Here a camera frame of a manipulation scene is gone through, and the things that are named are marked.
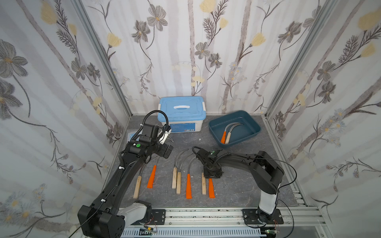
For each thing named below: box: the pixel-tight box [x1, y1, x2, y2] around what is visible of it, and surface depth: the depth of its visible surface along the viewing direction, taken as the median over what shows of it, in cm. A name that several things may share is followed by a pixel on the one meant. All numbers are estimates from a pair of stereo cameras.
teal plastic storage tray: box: [208, 110, 262, 147], surface depth 116 cm
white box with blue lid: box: [157, 95, 207, 133], surface depth 104 cm
